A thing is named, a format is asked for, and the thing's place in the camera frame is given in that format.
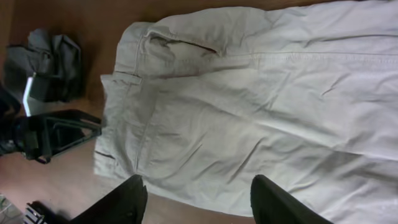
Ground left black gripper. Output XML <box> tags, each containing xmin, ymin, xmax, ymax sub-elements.
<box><xmin>1</xmin><ymin>109</ymin><xmax>101</xmax><ymax>164</ymax></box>

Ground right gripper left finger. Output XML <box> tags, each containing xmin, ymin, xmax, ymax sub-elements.
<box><xmin>70</xmin><ymin>174</ymin><xmax>148</xmax><ymax>224</ymax></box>

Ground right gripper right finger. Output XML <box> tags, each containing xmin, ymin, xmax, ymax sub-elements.
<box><xmin>250</xmin><ymin>174</ymin><xmax>331</xmax><ymax>224</ymax></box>

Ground beige cargo shorts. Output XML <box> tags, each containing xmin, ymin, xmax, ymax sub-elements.
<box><xmin>94</xmin><ymin>1</ymin><xmax>397</xmax><ymax>223</ymax></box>

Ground grey crumpled garment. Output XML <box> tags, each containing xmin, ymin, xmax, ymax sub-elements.
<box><xmin>3</xmin><ymin>29</ymin><xmax>84</xmax><ymax>102</ymax></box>

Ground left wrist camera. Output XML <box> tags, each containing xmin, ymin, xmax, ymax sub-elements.
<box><xmin>22</xmin><ymin>73</ymin><xmax>60</xmax><ymax>116</ymax></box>

